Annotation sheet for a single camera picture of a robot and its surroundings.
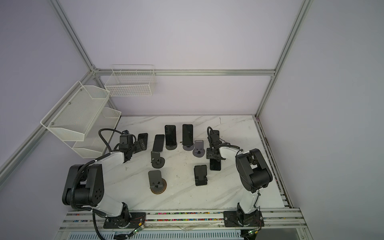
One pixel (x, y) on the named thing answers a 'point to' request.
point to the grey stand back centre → (188, 147)
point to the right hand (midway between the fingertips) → (213, 154)
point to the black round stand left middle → (157, 161)
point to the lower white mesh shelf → (98, 138)
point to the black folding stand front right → (200, 175)
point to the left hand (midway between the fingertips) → (135, 146)
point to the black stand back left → (171, 145)
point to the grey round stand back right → (199, 150)
